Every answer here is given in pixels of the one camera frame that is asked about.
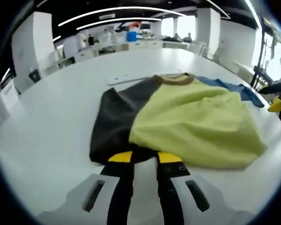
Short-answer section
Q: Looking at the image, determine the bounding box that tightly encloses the curved ceiling light strip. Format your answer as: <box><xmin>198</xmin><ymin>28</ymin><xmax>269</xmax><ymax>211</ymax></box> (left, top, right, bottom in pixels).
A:
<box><xmin>76</xmin><ymin>17</ymin><xmax>162</xmax><ymax>30</ymax></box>
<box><xmin>58</xmin><ymin>6</ymin><xmax>187</xmax><ymax>27</ymax></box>

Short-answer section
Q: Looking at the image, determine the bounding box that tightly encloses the white office chair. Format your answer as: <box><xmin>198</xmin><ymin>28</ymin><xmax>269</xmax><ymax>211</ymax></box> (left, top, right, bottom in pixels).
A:
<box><xmin>188</xmin><ymin>42</ymin><xmax>206</xmax><ymax>56</ymax></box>

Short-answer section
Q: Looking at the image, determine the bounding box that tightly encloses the white template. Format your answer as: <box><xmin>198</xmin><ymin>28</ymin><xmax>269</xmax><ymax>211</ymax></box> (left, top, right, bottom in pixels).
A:
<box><xmin>107</xmin><ymin>72</ymin><xmax>187</xmax><ymax>86</ymax></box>

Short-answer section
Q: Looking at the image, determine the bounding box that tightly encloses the row of white cabinets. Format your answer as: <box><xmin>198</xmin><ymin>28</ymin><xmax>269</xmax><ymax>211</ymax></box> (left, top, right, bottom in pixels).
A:
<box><xmin>74</xmin><ymin>39</ymin><xmax>163</xmax><ymax>63</ymax></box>

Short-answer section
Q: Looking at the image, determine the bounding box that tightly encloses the straight ceiling light strip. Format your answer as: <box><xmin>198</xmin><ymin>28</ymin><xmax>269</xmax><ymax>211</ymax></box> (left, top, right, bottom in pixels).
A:
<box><xmin>244</xmin><ymin>0</ymin><xmax>263</xmax><ymax>29</ymax></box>

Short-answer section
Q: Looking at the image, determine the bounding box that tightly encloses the black waste bin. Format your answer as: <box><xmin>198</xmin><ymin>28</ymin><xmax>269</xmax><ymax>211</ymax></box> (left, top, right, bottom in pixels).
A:
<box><xmin>29</xmin><ymin>69</ymin><xmax>41</xmax><ymax>83</ymax></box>

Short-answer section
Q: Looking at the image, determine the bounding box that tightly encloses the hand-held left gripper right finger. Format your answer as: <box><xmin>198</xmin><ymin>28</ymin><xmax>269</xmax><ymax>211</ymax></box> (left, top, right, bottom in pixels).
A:
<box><xmin>155</xmin><ymin>151</ymin><xmax>243</xmax><ymax>225</ymax></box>

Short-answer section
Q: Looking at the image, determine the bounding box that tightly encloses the yellow grey blue garment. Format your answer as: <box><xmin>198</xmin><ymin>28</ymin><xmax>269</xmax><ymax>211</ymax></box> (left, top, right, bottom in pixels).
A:
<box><xmin>89</xmin><ymin>73</ymin><xmax>269</xmax><ymax>170</ymax></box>

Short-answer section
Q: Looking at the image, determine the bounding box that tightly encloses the black upright pole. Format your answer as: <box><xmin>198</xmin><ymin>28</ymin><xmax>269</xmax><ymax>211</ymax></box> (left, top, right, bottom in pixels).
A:
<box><xmin>259</xmin><ymin>29</ymin><xmax>267</xmax><ymax>69</ymax></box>

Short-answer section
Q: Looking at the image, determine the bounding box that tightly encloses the blue bin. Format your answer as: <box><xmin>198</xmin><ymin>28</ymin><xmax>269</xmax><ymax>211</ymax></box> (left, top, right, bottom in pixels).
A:
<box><xmin>126</xmin><ymin>31</ymin><xmax>138</xmax><ymax>42</ymax></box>

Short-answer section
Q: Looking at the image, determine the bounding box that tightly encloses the black legged side table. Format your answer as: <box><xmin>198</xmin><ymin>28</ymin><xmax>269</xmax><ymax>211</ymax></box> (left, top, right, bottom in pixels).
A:
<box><xmin>250</xmin><ymin>65</ymin><xmax>273</xmax><ymax>92</ymax></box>

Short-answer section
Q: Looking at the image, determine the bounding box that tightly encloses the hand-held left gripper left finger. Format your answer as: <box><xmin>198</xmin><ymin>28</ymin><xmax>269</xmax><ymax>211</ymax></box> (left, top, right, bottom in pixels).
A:
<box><xmin>38</xmin><ymin>151</ymin><xmax>134</xmax><ymax>225</ymax></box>

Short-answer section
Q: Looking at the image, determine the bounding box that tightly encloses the white sign box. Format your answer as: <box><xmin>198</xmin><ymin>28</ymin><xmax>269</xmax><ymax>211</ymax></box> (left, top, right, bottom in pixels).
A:
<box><xmin>0</xmin><ymin>79</ymin><xmax>21</xmax><ymax>113</ymax></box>

